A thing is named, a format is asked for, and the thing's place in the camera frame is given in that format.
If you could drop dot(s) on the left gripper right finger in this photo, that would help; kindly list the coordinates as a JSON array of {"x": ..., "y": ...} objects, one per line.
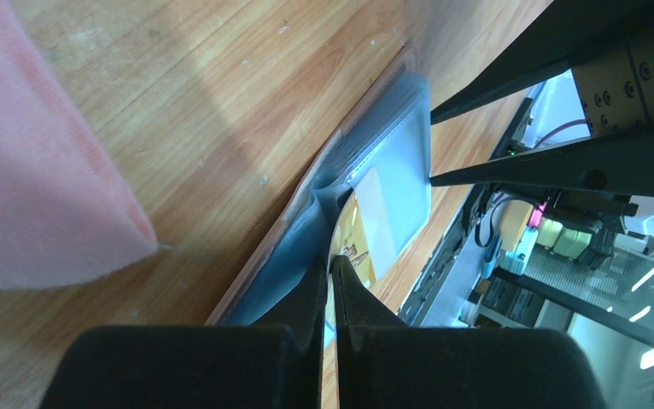
[{"x": 384, "y": 363}]

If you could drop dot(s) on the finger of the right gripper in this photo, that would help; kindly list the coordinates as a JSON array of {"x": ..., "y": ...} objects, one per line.
[
  {"x": 565, "y": 34},
  {"x": 621, "y": 163}
]

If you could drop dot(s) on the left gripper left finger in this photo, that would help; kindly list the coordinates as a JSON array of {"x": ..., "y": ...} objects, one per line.
[{"x": 276, "y": 362}]

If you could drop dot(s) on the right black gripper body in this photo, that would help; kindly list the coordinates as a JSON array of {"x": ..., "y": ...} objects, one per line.
[{"x": 616, "y": 88}]

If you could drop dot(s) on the gold VIP credit card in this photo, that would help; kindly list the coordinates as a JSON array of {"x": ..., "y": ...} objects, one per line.
[{"x": 363, "y": 231}]

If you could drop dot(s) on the pink card holder wallet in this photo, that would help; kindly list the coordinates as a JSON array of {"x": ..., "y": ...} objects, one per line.
[{"x": 379, "y": 154}]

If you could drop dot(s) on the pink cloth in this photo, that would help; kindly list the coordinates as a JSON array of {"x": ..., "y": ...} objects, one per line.
[{"x": 67, "y": 215}]

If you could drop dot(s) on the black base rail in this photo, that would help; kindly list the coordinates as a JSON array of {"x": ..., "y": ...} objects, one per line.
[{"x": 449, "y": 275}]

